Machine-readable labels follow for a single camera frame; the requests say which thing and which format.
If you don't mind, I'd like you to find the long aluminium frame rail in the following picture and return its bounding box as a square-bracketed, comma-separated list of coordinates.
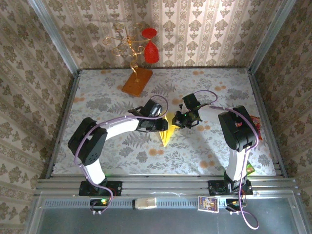
[35, 177, 300, 196]

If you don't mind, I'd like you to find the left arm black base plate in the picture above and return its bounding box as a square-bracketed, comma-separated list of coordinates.
[78, 180, 123, 197]

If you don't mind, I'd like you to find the beige tape piece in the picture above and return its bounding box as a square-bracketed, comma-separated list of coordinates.
[132, 197, 157, 211]

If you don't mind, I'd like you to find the small circuit board with LED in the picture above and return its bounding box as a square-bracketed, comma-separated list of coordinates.
[225, 198, 247, 211]
[89, 198, 110, 211]

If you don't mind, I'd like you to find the aluminium side rail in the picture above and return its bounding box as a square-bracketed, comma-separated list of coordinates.
[247, 68, 288, 178]
[45, 69, 81, 180]

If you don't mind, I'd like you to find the playing card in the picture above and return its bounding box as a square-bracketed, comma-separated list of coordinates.
[197, 195, 220, 213]

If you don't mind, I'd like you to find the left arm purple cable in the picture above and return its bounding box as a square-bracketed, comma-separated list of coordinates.
[74, 95, 169, 215]

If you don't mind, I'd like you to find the gold wire stand wooden base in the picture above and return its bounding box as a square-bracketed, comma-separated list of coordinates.
[102, 22, 154, 98]

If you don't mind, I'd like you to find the grey slotted cable duct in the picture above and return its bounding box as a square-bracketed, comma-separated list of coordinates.
[40, 196, 247, 210]

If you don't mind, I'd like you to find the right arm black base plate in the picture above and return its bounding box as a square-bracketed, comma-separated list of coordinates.
[208, 179, 254, 196]

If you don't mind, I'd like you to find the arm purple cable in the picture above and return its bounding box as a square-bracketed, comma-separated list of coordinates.
[195, 89, 260, 230]
[74, 95, 169, 215]

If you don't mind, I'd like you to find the red wine glass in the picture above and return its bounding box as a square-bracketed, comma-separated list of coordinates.
[141, 27, 160, 65]

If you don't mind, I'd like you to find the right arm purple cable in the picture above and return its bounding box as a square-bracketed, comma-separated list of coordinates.
[195, 89, 260, 230]

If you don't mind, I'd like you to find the aluminium corner post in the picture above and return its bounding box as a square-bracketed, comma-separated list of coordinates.
[248, 0, 297, 74]
[27, 0, 81, 77]

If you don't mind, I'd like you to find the grey metal tray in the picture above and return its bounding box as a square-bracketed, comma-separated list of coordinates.
[24, 191, 309, 234]

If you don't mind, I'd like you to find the yellow paper sheet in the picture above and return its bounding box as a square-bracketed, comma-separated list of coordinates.
[157, 114, 182, 148]

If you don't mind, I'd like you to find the floral tablecloth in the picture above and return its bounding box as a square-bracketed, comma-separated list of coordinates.
[52, 67, 278, 176]

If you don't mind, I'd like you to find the colourful snack bag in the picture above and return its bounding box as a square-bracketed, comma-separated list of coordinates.
[248, 116, 264, 141]

